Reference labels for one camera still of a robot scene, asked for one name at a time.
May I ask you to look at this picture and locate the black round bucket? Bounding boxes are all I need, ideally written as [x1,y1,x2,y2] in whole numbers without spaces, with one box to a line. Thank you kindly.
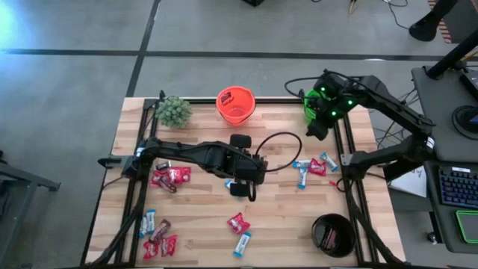
[311,213,357,259]

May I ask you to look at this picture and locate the backlit black keyboard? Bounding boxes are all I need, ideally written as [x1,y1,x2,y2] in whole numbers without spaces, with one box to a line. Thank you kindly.
[438,165,478,209]

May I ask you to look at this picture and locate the green plastic bucket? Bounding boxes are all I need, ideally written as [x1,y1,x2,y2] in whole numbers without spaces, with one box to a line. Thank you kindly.
[302,87,339,126]

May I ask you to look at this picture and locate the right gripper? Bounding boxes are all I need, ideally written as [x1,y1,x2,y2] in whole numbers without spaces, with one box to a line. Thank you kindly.
[306,73,355,142]

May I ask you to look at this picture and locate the green-edged tray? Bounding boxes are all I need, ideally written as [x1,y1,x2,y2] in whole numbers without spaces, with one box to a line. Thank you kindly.
[454,209,478,244]

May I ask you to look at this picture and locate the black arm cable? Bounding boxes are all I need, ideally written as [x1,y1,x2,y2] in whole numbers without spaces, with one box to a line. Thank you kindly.
[283,76,322,100]
[255,131,302,173]

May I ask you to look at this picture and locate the black desk pole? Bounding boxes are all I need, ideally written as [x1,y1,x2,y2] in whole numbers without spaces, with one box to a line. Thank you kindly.
[425,31,478,80]

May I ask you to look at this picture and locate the grey side table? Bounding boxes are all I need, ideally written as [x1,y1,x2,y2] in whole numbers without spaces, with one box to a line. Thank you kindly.
[410,65,478,255]

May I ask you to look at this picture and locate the grey metal cart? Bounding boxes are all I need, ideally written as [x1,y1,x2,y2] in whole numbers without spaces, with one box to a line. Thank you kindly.
[0,149,61,269]

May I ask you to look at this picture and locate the black clamp handle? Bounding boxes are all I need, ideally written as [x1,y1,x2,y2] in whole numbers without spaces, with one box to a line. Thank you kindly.
[97,156,123,169]

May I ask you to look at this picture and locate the orange plastic bucket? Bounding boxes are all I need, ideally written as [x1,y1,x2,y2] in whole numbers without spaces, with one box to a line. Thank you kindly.
[215,85,257,126]

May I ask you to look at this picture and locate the tangled floor cables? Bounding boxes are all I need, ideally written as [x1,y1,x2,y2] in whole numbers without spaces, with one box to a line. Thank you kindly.
[367,87,423,150]

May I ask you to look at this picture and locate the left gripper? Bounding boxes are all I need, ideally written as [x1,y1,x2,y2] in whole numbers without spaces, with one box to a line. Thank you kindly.
[229,134,268,198]

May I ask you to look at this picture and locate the black floor cable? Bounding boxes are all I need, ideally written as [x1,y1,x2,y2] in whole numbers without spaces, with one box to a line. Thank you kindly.
[382,0,412,31]

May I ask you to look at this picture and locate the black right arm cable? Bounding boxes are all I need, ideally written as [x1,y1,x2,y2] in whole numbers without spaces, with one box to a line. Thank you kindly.
[283,76,322,100]

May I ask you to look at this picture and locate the hazard-striped floor mat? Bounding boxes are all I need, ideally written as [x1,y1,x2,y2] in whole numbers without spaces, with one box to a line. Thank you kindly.
[427,0,478,44]

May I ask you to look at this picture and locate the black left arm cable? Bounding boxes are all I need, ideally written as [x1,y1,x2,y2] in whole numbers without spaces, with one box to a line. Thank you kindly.
[255,131,302,173]

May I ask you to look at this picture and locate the white paper sheet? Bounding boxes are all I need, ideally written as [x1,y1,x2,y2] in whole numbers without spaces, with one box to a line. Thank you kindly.
[388,166,428,198]

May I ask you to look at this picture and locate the black cable loop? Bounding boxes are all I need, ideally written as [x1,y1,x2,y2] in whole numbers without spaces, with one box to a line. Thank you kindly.
[334,177,350,194]

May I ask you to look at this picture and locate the black floor stand pole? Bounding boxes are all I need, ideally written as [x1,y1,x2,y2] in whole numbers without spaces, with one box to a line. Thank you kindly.
[409,0,460,42]

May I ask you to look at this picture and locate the black round desk device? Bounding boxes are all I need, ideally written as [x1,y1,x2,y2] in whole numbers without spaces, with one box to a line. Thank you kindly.
[451,105,478,141]

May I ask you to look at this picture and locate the artificial green potted plant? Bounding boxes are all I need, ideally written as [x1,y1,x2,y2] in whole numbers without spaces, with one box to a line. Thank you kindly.
[155,96,193,129]

